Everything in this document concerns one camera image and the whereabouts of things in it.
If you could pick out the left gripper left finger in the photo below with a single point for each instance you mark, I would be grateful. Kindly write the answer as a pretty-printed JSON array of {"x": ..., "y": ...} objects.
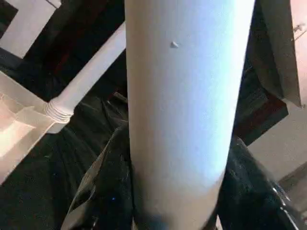
[{"x": 105, "y": 191}]

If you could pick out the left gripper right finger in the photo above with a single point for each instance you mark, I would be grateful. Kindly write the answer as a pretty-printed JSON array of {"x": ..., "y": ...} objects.
[{"x": 259, "y": 201}]

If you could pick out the white plastic table top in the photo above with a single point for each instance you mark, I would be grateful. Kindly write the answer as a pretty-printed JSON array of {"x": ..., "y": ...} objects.
[{"x": 19, "y": 129}]

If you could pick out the white plastic table leg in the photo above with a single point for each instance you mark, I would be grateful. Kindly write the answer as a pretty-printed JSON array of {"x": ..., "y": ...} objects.
[
  {"x": 91, "y": 72},
  {"x": 187, "y": 96}
]

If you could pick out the black plastic mat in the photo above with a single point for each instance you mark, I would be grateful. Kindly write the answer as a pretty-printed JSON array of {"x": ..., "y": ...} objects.
[{"x": 57, "y": 163}]

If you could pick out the beige side cabinet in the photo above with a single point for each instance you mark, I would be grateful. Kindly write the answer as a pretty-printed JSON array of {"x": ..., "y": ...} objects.
[{"x": 283, "y": 48}]

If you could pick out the white cabinet with glass doors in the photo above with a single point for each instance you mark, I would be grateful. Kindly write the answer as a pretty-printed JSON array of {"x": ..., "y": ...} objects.
[{"x": 29, "y": 24}]

